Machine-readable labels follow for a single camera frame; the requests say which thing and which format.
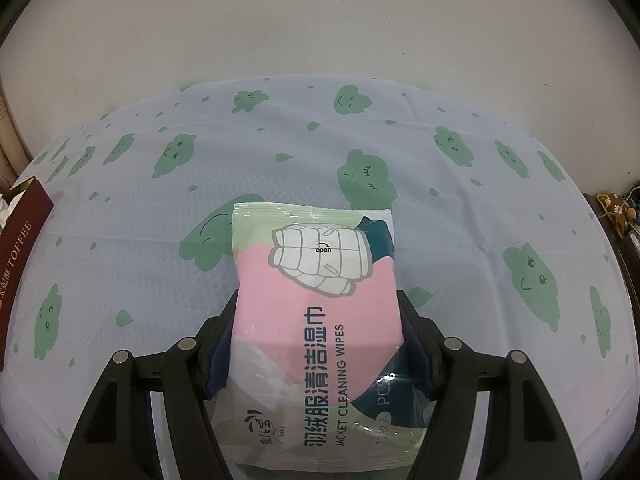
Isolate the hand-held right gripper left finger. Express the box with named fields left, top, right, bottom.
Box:
left=59, top=287, right=241, bottom=480

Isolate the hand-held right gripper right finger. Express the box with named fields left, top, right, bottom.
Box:
left=397, top=290, right=583, bottom=480

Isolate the pink wet wipes packet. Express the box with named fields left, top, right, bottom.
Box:
left=209, top=202, right=432, bottom=472

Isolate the gold and red tin box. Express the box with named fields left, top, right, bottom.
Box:
left=0, top=176, right=55, bottom=373

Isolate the brown floral item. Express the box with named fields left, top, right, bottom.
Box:
left=597, top=192, right=640, bottom=236

